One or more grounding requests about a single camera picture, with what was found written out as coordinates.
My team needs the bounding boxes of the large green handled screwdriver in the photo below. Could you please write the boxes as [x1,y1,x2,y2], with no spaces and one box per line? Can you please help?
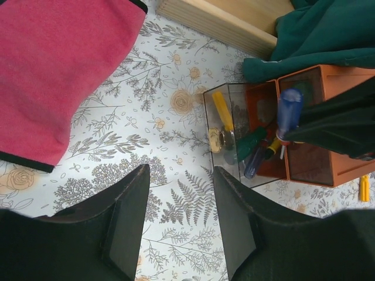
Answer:
[236,126,267,162]

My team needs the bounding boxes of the clear acrylic drawer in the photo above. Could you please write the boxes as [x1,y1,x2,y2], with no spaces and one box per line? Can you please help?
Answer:
[203,80,287,188]

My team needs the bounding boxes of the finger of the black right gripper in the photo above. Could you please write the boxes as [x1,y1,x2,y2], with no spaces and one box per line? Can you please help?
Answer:
[285,77,374,160]

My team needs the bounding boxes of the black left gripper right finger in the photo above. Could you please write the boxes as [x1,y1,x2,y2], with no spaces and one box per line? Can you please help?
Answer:
[213,167,374,280]

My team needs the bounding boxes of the pink cloth pouch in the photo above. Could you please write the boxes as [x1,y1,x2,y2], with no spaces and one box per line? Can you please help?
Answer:
[1,0,148,173]

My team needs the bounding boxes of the blue red handled screwdriver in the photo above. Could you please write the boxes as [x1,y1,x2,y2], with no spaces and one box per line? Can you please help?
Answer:
[244,140,269,179]

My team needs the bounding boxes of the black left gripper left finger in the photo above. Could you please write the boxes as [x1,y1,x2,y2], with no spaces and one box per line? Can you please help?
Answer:
[1,165,150,280]

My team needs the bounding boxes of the orange drawer box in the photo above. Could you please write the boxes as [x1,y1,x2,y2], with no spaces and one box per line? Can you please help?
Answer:
[246,65,374,187]

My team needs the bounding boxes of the orange handled screwdriver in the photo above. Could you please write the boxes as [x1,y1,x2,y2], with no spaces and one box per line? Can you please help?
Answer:
[212,91,234,131]
[360,174,370,202]

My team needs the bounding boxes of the floral patterned table mat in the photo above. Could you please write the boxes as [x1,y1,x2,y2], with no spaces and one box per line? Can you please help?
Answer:
[1,8,374,280]

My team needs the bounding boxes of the wooden clothes rack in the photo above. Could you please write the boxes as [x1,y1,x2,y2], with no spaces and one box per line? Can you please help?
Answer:
[156,0,294,59]

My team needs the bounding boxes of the yellow handled screwdriver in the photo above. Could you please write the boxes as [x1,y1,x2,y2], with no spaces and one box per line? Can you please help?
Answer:
[265,138,281,160]

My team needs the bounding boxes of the teal green shorts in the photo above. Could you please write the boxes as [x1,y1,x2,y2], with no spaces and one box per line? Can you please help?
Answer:
[243,1,374,83]

